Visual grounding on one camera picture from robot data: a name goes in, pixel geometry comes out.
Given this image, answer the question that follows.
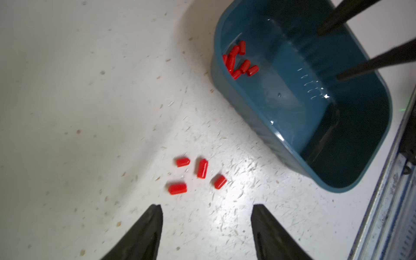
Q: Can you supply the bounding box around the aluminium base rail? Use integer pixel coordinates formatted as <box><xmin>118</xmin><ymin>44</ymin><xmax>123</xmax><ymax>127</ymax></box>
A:
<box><xmin>348</xmin><ymin>93</ymin><xmax>416</xmax><ymax>260</ymax></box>

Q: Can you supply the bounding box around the dark teal storage box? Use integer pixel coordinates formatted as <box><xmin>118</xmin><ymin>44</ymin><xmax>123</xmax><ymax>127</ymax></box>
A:
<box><xmin>211</xmin><ymin>1</ymin><xmax>392</xmax><ymax>193</ymax></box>

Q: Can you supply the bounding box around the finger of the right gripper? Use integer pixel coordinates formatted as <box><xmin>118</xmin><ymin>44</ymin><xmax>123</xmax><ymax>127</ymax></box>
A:
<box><xmin>336</xmin><ymin>39</ymin><xmax>416</xmax><ymax>80</ymax></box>
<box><xmin>317</xmin><ymin>0</ymin><xmax>380</xmax><ymax>36</ymax></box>

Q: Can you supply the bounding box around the red sleeve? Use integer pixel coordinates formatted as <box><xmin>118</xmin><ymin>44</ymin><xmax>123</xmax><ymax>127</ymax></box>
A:
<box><xmin>168</xmin><ymin>183</ymin><xmax>187</xmax><ymax>195</ymax></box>
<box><xmin>197</xmin><ymin>158</ymin><xmax>209</xmax><ymax>179</ymax></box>
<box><xmin>175</xmin><ymin>157</ymin><xmax>191</xmax><ymax>167</ymax></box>
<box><xmin>214</xmin><ymin>174</ymin><xmax>227</xmax><ymax>190</ymax></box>

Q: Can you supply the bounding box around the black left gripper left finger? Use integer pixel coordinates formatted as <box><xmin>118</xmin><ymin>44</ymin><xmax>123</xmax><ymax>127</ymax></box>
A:
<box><xmin>102</xmin><ymin>204</ymin><xmax>163</xmax><ymax>260</ymax></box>

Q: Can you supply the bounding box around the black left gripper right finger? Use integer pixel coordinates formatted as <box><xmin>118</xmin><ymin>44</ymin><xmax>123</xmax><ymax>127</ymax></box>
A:
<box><xmin>251</xmin><ymin>204</ymin><xmax>311</xmax><ymax>260</ymax></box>

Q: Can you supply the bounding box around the red sleeves pile in box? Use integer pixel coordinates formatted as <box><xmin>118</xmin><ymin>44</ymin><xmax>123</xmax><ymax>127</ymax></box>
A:
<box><xmin>222</xmin><ymin>41</ymin><xmax>260</xmax><ymax>80</ymax></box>

